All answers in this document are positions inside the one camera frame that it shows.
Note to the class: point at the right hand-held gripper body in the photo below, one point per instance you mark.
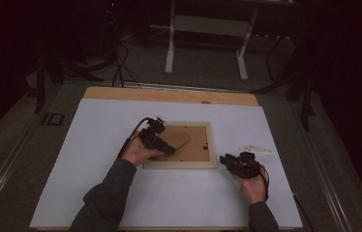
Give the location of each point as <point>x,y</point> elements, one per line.
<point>243,166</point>

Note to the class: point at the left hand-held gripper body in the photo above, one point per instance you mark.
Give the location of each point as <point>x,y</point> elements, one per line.
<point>151,135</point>

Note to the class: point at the wooden picture frame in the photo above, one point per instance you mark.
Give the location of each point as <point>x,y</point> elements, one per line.
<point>195,146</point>

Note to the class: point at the person's left hand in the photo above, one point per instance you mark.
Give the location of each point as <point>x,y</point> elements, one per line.
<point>137,153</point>

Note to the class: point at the person's right hand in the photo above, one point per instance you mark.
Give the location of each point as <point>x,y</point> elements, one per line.
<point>253,188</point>

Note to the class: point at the white table mat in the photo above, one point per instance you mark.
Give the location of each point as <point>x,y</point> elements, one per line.
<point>175,196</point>

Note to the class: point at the black metal stand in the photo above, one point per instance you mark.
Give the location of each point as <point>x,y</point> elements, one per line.
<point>298,87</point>
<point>56,71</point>

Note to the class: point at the black floor plate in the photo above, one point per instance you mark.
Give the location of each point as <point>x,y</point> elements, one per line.
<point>53,119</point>

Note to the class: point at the metal floor rail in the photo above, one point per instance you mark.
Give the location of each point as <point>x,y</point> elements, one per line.
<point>327,180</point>
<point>1,174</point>

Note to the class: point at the white metal desk frame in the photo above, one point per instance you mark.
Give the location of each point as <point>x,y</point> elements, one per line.
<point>208,27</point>

